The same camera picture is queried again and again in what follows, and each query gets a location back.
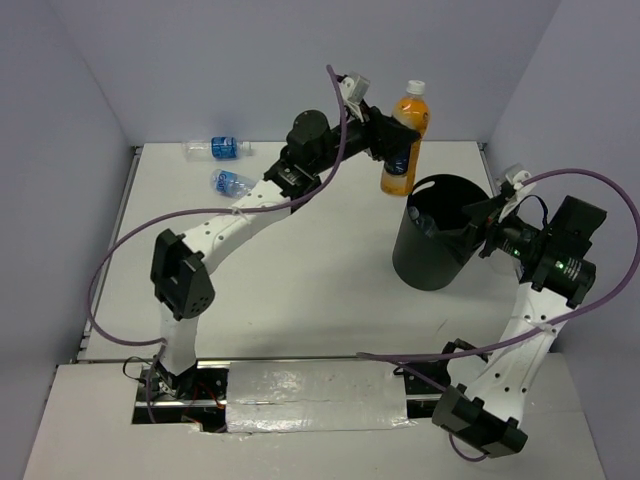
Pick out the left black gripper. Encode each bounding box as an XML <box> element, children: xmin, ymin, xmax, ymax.
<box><xmin>310</xmin><ymin>99</ymin><xmax>419</xmax><ymax>174</ymax></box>

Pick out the orange juice bottle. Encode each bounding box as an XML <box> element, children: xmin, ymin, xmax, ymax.
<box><xmin>380</xmin><ymin>80</ymin><xmax>431</xmax><ymax>197</ymax></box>

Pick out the clear bottle blue cap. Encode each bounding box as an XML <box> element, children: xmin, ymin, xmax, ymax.
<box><xmin>210</xmin><ymin>169</ymin><xmax>256</xmax><ymax>199</ymax></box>

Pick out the clear bottle blue label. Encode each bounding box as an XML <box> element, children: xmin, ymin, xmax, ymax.
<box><xmin>181</xmin><ymin>136</ymin><xmax>253</xmax><ymax>161</ymax></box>

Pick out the clear bottle white label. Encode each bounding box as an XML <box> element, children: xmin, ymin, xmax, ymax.
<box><xmin>407</xmin><ymin>206</ymin><xmax>440</xmax><ymax>238</ymax></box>

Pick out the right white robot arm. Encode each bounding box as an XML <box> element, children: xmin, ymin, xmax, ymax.
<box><xmin>432</xmin><ymin>196</ymin><xmax>607</xmax><ymax>458</ymax></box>

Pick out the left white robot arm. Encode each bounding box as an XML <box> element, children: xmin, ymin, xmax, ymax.
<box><xmin>150</xmin><ymin>107</ymin><xmax>419</xmax><ymax>399</ymax></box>

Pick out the black plastic bin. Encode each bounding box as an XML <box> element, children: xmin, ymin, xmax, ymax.
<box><xmin>392</xmin><ymin>174</ymin><xmax>489</xmax><ymax>291</ymax></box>

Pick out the silver foil strip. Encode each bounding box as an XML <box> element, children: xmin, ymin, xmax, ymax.
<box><xmin>225</xmin><ymin>360</ymin><xmax>413</xmax><ymax>434</ymax></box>

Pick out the white foam board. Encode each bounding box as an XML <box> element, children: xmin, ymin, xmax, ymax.
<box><xmin>25</xmin><ymin>354</ymin><xmax>604</xmax><ymax>479</ymax></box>

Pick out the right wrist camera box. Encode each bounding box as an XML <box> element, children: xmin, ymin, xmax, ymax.
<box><xmin>502</xmin><ymin>164</ymin><xmax>536</xmax><ymax>215</ymax></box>

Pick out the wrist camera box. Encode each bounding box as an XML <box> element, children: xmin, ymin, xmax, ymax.
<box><xmin>502</xmin><ymin>164</ymin><xmax>536</xmax><ymax>215</ymax></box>
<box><xmin>339</xmin><ymin>72</ymin><xmax>370</xmax><ymax>105</ymax></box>

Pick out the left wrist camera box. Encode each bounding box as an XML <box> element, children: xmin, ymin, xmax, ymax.
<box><xmin>339</xmin><ymin>72</ymin><xmax>370</xmax><ymax>105</ymax></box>

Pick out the aluminium rail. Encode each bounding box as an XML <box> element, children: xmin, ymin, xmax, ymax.
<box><xmin>74</xmin><ymin>351</ymin><xmax>451</xmax><ymax>365</ymax></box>

